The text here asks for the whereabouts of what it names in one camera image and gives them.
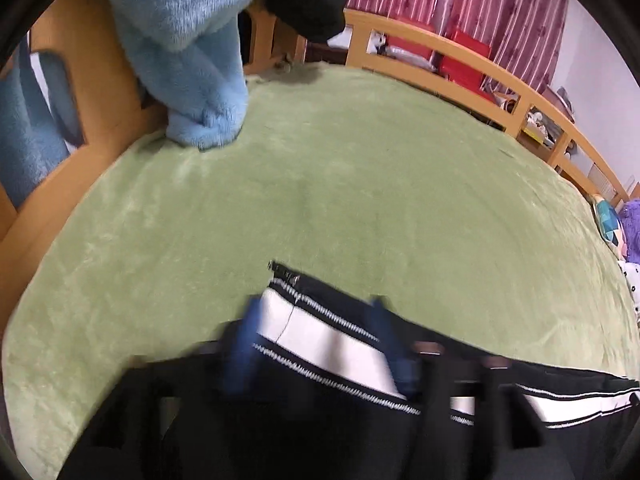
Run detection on maroon patterned curtain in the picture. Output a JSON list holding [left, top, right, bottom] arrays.
[[347, 0, 568, 91]]

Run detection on white polka dot pillow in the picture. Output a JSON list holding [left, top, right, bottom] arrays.
[[617, 260, 640, 311]]

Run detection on green fuzzy bed blanket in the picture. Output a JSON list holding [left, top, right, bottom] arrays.
[[3, 64, 639, 479]]

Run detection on purple plush toy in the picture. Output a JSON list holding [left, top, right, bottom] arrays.
[[618, 200, 640, 263]]

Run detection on wooden bed frame rail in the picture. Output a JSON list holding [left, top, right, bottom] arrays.
[[0, 0, 633, 331]]

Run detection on light blue fleece garment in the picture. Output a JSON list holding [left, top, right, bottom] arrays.
[[1, 0, 253, 206]]

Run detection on red storage box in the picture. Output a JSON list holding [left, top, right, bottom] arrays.
[[438, 28, 490, 92], [386, 16, 435, 61]]

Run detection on black pants with white stripes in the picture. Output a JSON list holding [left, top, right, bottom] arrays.
[[60, 262, 639, 479]]

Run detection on teal patterned cushion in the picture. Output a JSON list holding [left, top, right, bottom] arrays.
[[591, 194, 627, 258]]

